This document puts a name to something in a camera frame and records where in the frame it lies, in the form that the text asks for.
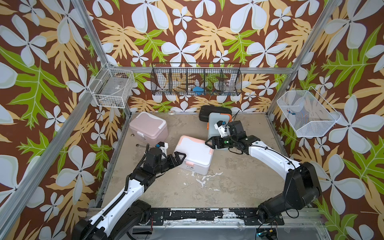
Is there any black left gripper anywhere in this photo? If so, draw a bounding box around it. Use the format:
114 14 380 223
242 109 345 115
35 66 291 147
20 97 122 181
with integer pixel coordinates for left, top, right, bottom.
153 151 185 175

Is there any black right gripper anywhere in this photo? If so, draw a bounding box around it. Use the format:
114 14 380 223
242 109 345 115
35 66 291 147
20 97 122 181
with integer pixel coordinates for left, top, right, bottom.
204 135 238 149

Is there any white and salmon first aid box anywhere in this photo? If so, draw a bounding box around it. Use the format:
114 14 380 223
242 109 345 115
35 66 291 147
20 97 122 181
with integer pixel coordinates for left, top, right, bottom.
175 136 214 175

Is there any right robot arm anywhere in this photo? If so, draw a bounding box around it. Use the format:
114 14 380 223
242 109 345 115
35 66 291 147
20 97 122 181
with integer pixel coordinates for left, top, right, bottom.
205 121 322 224

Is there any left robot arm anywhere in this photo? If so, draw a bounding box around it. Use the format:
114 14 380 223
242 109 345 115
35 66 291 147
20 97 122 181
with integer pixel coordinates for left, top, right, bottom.
71 142 187 240

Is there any black hard case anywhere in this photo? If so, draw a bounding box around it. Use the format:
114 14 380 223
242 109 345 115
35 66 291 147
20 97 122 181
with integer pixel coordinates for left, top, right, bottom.
199 105 232 123

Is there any pink medicine chest box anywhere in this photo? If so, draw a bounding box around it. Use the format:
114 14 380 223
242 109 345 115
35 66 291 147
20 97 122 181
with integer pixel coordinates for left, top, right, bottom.
129 112 169 147

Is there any clear tape roll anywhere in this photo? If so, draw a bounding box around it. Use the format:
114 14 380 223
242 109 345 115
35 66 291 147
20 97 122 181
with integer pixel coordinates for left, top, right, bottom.
168 110 176 116

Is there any blue item in black basket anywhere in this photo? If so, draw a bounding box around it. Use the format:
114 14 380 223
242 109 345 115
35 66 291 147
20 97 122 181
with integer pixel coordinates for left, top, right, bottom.
193 86 205 96

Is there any white mesh basket right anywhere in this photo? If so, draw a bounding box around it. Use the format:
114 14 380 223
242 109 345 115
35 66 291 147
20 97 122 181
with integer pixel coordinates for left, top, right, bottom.
277 87 342 138

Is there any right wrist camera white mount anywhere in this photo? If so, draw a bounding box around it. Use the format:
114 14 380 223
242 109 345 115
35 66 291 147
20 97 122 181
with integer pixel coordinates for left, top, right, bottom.
214 121 229 138

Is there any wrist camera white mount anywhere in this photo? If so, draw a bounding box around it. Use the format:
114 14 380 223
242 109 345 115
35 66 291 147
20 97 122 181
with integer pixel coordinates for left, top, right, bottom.
156 142 169 155
214 121 229 138

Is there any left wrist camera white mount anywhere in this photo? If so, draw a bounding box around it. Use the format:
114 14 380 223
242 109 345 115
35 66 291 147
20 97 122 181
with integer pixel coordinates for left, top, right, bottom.
156 142 169 155

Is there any grey box orange handle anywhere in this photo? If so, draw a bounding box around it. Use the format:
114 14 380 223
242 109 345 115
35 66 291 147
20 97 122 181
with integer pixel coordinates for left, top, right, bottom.
207 112 232 142

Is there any black wire basket rear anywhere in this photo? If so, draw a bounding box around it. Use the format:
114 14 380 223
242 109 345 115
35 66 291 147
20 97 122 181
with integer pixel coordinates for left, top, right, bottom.
149 62 243 96

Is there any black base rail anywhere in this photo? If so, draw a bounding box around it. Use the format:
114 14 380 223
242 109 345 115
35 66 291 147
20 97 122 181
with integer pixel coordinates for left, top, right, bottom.
143 207 285 226

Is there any white wire basket left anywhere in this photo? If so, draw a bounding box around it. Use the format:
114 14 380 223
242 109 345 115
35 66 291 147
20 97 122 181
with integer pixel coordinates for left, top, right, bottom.
89 68 135 109

